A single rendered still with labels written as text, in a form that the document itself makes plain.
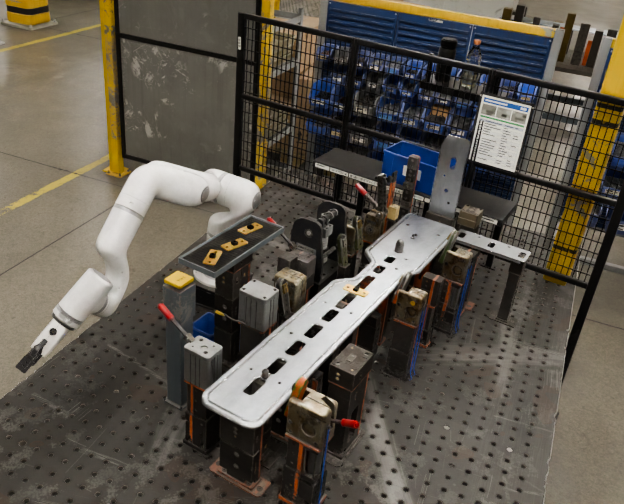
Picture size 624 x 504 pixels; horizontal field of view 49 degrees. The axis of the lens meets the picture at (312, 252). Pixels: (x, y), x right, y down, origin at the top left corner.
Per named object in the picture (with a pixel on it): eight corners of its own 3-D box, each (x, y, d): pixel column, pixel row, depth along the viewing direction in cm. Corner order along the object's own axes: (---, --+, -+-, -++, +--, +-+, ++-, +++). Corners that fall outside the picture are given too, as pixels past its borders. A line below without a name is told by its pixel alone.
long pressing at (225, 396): (263, 438, 167) (263, 433, 166) (191, 400, 176) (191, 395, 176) (459, 231, 272) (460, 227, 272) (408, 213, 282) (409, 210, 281)
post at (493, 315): (513, 328, 268) (532, 265, 253) (486, 317, 272) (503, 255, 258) (518, 320, 273) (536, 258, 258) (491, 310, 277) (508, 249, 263)
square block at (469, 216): (460, 292, 287) (478, 216, 269) (442, 285, 290) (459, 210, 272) (466, 283, 293) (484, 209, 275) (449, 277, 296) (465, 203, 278)
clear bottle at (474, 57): (472, 90, 289) (482, 42, 279) (458, 86, 292) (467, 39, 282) (477, 87, 294) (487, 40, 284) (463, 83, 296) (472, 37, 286)
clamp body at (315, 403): (315, 524, 181) (329, 424, 163) (270, 498, 187) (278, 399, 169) (335, 498, 189) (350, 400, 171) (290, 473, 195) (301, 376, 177)
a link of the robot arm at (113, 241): (139, 222, 207) (93, 314, 201) (108, 200, 193) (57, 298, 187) (162, 230, 203) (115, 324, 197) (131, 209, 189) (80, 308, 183)
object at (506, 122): (516, 175, 287) (534, 104, 271) (465, 160, 296) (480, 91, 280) (517, 174, 288) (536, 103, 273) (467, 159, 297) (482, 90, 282)
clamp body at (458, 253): (452, 340, 258) (471, 261, 240) (423, 328, 262) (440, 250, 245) (460, 328, 265) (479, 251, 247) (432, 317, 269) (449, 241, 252)
